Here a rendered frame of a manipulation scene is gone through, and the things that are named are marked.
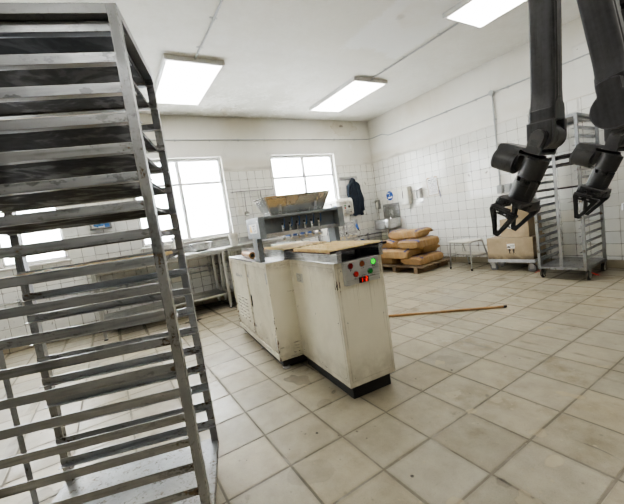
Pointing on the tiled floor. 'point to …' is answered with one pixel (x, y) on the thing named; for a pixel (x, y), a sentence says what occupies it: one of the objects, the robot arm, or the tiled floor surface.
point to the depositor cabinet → (268, 306)
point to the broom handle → (448, 311)
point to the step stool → (469, 248)
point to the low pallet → (417, 266)
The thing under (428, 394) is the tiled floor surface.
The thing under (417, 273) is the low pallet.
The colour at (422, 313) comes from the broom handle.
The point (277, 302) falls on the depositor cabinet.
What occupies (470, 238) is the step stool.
